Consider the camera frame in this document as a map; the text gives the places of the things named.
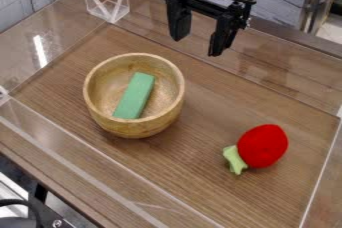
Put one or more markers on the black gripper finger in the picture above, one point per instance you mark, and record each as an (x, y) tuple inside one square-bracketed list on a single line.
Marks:
[(223, 35), (179, 19)]

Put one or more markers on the red plush strawberry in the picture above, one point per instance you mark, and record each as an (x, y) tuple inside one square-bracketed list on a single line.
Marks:
[(259, 148)]

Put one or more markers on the metal table leg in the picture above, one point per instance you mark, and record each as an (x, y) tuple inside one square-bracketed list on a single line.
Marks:
[(314, 15)]

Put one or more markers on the wooden bowl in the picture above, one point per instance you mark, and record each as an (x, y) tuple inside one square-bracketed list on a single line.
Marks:
[(104, 86)]

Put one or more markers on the green rectangular block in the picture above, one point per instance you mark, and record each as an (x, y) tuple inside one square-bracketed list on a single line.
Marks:
[(135, 97)]

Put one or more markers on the clear acrylic corner bracket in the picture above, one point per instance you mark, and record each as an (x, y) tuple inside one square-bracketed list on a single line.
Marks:
[(108, 10)]

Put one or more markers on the clear acrylic tray wall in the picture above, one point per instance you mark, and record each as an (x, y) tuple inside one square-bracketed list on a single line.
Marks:
[(109, 193)]

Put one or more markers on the black table leg bracket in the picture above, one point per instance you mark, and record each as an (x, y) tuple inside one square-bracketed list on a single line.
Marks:
[(51, 219)]

